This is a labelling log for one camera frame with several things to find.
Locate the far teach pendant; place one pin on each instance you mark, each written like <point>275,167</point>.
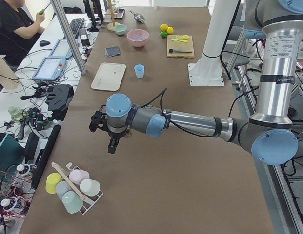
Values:
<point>61,49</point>

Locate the pink cup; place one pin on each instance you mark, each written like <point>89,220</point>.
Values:
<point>77,176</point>

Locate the steel muddler black tip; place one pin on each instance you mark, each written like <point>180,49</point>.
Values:
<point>180,51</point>

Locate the yellow cup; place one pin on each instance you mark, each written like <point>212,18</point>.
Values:
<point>51,182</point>

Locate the wooden rack handle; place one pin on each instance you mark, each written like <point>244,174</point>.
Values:
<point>62,172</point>

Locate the green bowl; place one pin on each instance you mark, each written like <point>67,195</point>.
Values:
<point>120,29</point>

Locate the near teach pendant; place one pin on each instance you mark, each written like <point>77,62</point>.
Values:
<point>49,69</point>

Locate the wooden cutting board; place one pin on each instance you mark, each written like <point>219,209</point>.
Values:
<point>180,45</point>

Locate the grey cup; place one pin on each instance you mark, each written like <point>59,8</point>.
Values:
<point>61,188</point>

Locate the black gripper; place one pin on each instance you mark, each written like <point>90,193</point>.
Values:
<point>114,134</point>

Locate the aluminium frame post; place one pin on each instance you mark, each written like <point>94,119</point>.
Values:
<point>59,11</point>

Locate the pink bowl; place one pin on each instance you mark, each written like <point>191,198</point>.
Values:
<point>137,37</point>

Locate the whole yellow lemon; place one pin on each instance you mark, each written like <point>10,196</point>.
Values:
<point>163,27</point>
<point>170,30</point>

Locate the white wire cup rack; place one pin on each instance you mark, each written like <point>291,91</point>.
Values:
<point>89,202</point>

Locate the dark tray at table end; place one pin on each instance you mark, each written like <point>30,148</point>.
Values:
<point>118,14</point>

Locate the green lime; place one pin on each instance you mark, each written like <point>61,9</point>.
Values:
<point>163,34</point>

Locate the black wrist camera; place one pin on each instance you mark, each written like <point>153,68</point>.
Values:
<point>99,120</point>

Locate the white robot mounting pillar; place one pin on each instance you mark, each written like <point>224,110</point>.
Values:
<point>207,71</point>

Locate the black computer mouse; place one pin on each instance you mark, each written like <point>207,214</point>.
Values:
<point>44,43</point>

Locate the black keyboard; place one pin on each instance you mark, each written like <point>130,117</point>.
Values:
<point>75,26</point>

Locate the metal ice scoop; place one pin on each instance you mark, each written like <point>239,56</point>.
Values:
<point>138,17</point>

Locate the white cup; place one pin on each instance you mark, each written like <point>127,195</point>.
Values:
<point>90,187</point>

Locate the mint green cup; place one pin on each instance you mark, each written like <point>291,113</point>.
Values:
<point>72,202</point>

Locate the yellow plastic knife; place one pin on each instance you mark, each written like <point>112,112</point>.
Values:
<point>179,40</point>

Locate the black box with label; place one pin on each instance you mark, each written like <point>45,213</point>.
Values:
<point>84,37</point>

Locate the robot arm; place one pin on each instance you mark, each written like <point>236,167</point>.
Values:
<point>267,134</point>

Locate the wooden mug tree stand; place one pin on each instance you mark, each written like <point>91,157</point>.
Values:
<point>111,13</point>

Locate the cream rabbit tray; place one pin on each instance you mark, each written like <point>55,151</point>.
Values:
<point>108,77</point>

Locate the person in black shirt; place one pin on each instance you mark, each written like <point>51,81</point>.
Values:
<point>18,32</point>

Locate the grey folded cloth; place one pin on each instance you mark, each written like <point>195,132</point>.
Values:
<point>112,51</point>

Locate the teach pendant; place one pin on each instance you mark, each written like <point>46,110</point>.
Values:
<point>49,69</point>
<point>61,49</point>

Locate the light blue plastic cup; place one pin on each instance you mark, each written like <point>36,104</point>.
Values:
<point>139,70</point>

